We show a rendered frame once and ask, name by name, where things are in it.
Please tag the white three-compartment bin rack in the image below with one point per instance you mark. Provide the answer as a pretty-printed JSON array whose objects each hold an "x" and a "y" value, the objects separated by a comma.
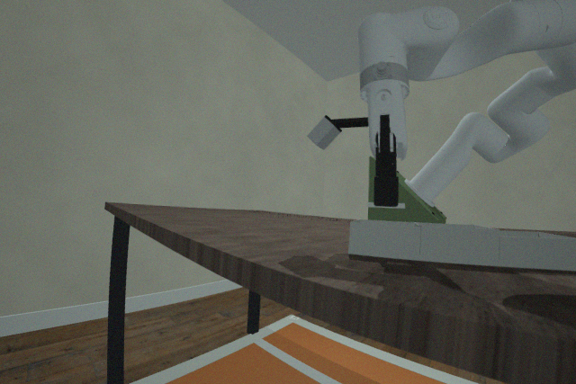
[{"x": 460, "y": 243}]

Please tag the white domino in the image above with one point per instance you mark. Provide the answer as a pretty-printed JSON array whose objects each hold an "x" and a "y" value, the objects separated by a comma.
[{"x": 400, "y": 206}]

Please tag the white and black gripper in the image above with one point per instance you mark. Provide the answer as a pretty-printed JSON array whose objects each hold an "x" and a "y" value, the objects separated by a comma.
[{"x": 380, "y": 124}]

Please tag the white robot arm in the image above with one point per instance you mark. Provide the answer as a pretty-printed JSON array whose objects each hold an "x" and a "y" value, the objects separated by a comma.
[{"x": 424, "y": 35}]

